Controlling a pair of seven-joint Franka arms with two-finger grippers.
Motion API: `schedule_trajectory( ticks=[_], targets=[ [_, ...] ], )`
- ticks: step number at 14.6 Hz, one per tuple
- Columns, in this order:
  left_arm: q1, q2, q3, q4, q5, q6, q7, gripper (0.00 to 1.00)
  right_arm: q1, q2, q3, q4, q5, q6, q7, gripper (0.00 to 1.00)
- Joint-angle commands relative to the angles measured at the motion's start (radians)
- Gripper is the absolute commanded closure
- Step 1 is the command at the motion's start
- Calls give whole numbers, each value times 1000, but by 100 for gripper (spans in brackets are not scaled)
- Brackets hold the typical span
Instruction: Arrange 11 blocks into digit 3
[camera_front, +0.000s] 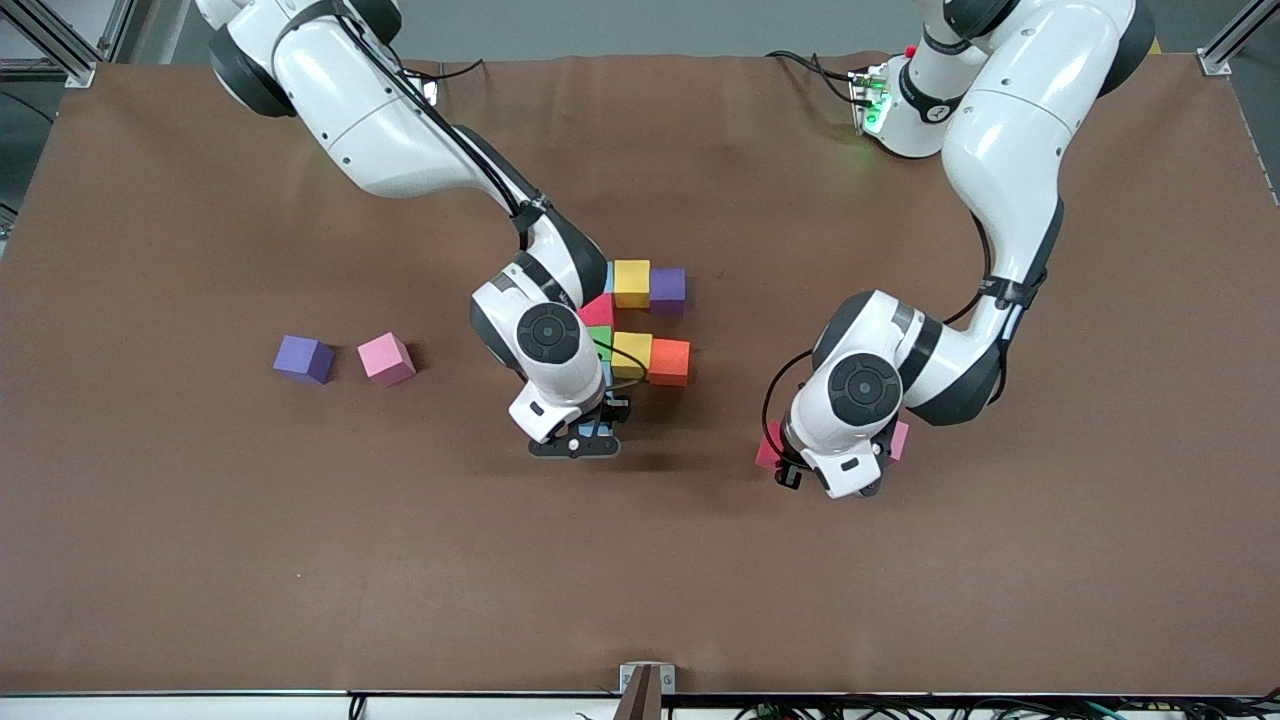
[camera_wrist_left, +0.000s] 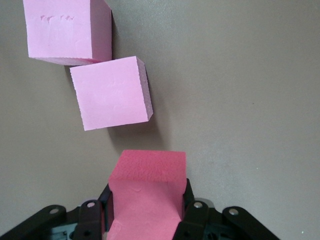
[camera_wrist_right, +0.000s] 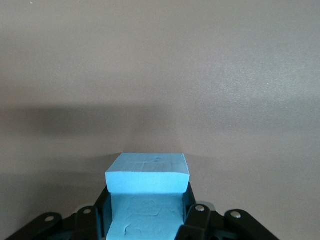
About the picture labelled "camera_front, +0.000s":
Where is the yellow foam cube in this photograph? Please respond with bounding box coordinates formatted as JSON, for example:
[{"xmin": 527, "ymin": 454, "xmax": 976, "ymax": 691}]
[
  {"xmin": 612, "ymin": 332, "xmax": 653, "ymax": 381},
  {"xmin": 613, "ymin": 260, "xmax": 651, "ymax": 310}
]

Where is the orange foam cube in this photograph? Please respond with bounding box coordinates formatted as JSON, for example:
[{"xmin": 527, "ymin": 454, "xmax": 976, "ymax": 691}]
[{"xmin": 648, "ymin": 338, "xmax": 691, "ymax": 388}]

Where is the purple foam cube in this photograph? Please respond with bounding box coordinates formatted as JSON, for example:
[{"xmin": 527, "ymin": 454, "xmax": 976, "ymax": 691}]
[
  {"xmin": 272, "ymin": 334, "xmax": 336, "ymax": 385},
  {"xmin": 650, "ymin": 267, "xmax": 689, "ymax": 316}
]

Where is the large table cover sheet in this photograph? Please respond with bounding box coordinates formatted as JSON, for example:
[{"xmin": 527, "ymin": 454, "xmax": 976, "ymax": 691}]
[{"xmin": 0, "ymin": 55, "xmax": 1280, "ymax": 696}]

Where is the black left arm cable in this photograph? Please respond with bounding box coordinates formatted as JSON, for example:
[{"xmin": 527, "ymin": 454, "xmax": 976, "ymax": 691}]
[{"xmin": 760, "ymin": 215, "xmax": 993, "ymax": 453}]

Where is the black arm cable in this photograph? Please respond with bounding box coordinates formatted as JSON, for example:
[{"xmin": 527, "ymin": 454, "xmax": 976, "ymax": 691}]
[
  {"xmin": 320, "ymin": 0, "xmax": 651, "ymax": 396},
  {"xmin": 760, "ymin": 215, "xmax": 993, "ymax": 453}
]

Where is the silver camera mount bracket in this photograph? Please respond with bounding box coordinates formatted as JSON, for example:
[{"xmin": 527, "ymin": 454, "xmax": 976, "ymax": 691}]
[{"xmin": 619, "ymin": 662, "xmax": 677, "ymax": 720}]

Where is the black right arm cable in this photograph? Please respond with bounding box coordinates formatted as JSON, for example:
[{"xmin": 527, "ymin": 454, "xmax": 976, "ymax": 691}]
[{"xmin": 320, "ymin": 0, "xmax": 651, "ymax": 396}]

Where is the black cable on table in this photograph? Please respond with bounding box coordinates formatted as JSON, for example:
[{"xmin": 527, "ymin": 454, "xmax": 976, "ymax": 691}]
[
  {"xmin": 405, "ymin": 58, "xmax": 487, "ymax": 83},
  {"xmin": 763, "ymin": 48, "xmax": 861, "ymax": 104}
]

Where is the aluminium frame post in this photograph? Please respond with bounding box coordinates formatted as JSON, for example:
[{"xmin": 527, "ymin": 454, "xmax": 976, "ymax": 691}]
[
  {"xmin": 1197, "ymin": 0, "xmax": 1280, "ymax": 78},
  {"xmin": 0, "ymin": 0, "xmax": 136, "ymax": 89}
]

